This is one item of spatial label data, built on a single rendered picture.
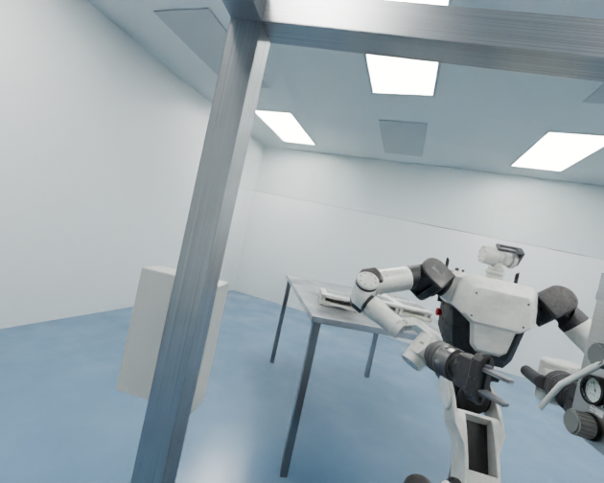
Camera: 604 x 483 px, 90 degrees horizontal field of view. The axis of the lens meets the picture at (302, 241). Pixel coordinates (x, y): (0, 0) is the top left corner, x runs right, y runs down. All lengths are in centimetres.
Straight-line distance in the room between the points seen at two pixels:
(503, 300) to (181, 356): 101
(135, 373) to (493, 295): 107
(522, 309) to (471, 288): 17
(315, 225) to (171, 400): 505
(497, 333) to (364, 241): 424
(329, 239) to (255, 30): 495
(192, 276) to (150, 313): 16
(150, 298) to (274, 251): 516
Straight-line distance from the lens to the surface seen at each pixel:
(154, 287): 69
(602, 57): 69
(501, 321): 125
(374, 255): 532
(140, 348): 73
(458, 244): 537
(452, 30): 63
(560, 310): 137
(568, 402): 111
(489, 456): 133
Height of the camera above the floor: 128
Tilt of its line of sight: 1 degrees down
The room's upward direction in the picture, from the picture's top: 12 degrees clockwise
